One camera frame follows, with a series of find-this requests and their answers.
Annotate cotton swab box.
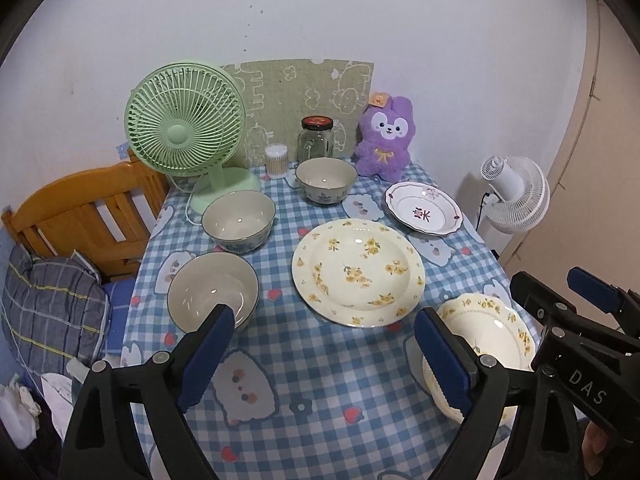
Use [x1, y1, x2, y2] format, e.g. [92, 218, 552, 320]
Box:
[264, 144, 291, 180]

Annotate person's right hand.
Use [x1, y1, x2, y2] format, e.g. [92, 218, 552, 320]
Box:
[581, 421, 612, 480]

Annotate blue cloth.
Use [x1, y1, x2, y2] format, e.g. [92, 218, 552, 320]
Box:
[102, 280, 136, 356]

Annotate green desk fan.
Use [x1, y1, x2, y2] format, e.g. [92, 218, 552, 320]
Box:
[123, 62, 262, 216]

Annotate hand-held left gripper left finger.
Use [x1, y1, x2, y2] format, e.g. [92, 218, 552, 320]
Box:
[60, 304, 237, 480]

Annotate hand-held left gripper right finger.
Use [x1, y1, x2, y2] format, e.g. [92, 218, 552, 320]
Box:
[414, 307, 586, 480]

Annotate scalloped yellow floral deep plate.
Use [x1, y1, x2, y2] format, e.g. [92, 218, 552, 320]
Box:
[421, 292, 537, 426]

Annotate blue checkered tablecloth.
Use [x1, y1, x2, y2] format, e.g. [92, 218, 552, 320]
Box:
[120, 157, 551, 480]

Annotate white floor fan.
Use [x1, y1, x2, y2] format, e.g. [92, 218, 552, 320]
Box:
[477, 155, 551, 233]

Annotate large yellow floral plate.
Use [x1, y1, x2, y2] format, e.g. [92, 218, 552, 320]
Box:
[291, 218, 426, 329]

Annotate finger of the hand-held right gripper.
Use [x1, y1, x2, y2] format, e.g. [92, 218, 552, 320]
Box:
[510, 271, 581, 347]
[566, 267, 640, 334]

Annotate purple plush toy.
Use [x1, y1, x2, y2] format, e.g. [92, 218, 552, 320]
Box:
[354, 91, 413, 182]

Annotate beige door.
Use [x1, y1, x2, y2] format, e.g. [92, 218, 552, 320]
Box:
[492, 0, 640, 306]

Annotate blue print cream ceramic bowl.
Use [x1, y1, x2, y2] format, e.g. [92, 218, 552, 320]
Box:
[201, 190, 277, 254]

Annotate small pink flower plate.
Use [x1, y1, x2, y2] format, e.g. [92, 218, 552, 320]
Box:
[384, 181, 462, 237]

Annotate glass jar with dark lid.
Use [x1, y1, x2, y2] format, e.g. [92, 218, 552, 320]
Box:
[298, 116, 335, 163]

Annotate leaf print cream ceramic bowl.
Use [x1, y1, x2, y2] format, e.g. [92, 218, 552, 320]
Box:
[294, 157, 358, 206]

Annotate wooden bed headboard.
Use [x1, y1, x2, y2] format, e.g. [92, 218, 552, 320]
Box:
[0, 149, 171, 281]

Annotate green printed wall sheet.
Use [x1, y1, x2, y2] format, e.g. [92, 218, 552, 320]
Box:
[220, 57, 377, 168]

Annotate white fan cable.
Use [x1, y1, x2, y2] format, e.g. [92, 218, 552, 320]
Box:
[167, 175, 207, 225]

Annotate grey plaid quilt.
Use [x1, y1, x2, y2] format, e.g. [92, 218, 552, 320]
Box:
[1, 246, 111, 391]

